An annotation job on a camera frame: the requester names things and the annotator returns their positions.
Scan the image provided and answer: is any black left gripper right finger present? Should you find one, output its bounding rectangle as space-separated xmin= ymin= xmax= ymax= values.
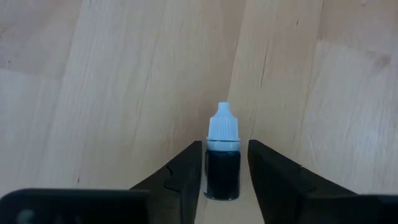
xmin=248 ymin=139 xmax=382 ymax=224

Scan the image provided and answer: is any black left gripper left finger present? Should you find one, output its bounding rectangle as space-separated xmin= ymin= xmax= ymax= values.
xmin=129 ymin=140 xmax=203 ymax=224

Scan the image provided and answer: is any dark dropper bottle white cap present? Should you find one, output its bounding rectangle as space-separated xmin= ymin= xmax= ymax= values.
xmin=203 ymin=101 xmax=242 ymax=202

